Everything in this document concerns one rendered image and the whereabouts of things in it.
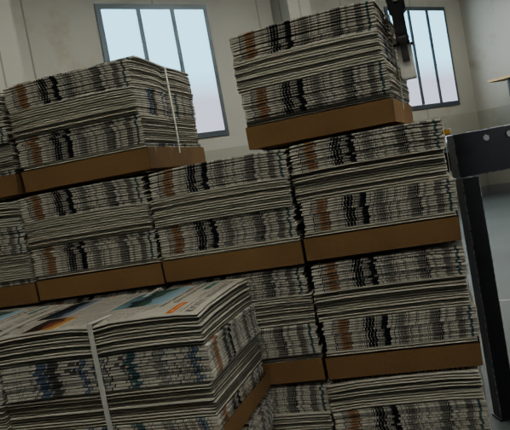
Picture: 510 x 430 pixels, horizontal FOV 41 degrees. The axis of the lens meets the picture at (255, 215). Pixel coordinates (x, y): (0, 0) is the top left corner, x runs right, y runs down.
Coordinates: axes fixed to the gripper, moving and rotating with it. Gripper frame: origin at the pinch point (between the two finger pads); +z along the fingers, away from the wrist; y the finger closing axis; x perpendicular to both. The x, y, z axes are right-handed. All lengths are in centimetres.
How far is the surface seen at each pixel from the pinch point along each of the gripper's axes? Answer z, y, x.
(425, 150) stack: 18.3, 18.3, 0.6
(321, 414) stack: 64, 19, -27
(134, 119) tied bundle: 1, 18, -53
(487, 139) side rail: 19, -50, 16
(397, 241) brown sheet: 33.6, 18.8, -7.1
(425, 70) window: -73, -731, 11
